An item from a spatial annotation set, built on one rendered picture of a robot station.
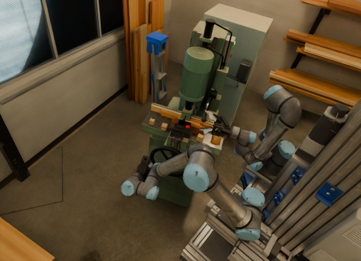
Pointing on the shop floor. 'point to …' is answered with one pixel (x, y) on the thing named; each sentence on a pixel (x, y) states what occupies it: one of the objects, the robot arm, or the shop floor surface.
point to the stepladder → (155, 44)
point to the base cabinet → (171, 183)
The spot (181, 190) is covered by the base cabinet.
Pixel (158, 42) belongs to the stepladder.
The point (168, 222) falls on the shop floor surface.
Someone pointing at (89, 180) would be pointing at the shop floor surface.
